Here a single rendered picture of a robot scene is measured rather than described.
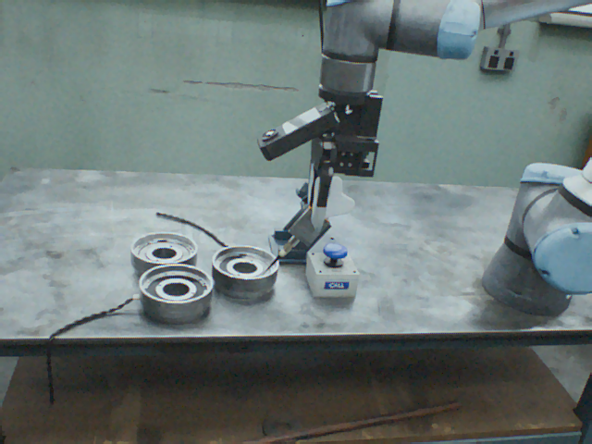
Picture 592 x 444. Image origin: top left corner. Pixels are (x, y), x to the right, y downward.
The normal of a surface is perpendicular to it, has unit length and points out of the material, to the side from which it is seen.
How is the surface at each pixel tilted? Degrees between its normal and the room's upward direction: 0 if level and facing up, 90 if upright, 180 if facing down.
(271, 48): 90
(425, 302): 0
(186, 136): 90
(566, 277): 96
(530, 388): 0
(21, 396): 0
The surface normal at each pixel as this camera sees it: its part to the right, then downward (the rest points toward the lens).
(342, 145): 0.14, 0.44
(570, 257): -0.21, 0.52
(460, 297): 0.11, -0.89
